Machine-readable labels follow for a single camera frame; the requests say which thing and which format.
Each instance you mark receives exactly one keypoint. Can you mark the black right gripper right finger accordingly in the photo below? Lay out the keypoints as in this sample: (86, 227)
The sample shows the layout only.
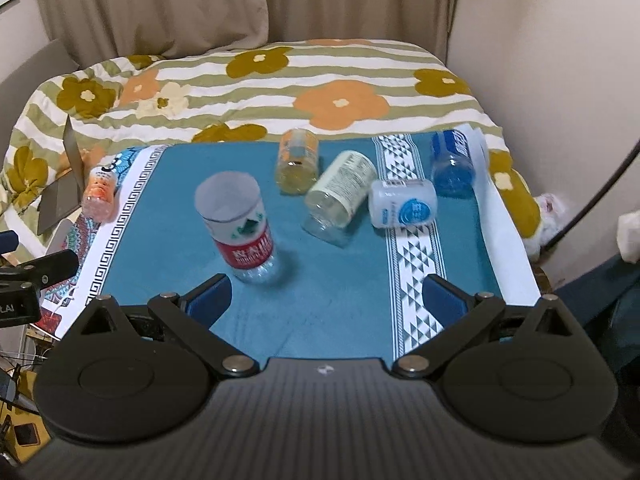
(466, 317)

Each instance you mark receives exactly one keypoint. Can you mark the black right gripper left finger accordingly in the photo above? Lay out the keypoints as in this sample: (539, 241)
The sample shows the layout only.
(190, 316)

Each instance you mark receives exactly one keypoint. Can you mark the red white label bottle cup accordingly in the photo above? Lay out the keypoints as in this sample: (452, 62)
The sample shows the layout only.
(231, 207)

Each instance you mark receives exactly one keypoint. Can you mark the white blue label bottle cup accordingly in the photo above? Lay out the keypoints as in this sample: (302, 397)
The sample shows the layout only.
(402, 203)

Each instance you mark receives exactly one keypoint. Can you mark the blue plastic bottle cup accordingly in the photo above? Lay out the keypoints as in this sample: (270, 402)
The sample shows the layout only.
(453, 173)

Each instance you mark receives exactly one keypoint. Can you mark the orange label bottle cup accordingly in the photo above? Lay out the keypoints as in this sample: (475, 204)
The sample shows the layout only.
(298, 162)

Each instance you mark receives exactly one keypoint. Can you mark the cream label clear bottle cup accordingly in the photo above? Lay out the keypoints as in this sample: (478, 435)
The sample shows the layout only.
(333, 201)

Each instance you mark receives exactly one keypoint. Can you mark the small orange pink bottle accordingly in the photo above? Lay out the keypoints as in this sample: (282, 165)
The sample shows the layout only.
(98, 200)

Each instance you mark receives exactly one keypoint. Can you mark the teal patterned cloth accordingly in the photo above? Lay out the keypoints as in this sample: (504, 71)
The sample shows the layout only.
(361, 299)

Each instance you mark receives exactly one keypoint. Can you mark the white plastic bag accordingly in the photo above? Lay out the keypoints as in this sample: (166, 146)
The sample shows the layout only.
(551, 218)

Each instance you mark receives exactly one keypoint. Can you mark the floral striped quilt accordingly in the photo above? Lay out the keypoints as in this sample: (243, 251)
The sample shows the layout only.
(333, 88)

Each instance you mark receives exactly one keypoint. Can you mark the beige curtain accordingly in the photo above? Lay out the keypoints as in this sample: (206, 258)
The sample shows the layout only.
(96, 30)

